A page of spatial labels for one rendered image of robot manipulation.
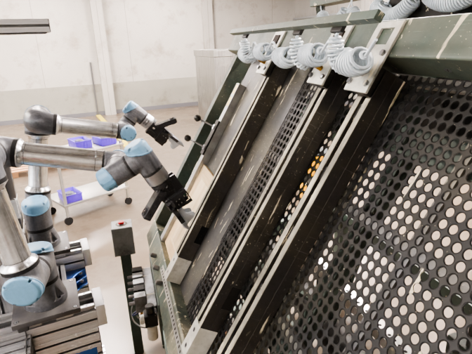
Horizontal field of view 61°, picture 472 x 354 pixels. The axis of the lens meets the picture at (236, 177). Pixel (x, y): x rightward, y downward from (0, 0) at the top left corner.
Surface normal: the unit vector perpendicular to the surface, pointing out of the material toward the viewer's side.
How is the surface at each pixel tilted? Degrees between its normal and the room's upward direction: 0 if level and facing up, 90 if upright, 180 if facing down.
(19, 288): 98
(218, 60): 90
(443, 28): 60
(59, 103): 90
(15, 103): 90
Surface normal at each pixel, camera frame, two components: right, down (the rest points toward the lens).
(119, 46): 0.43, 0.28
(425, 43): -0.85, -0.37
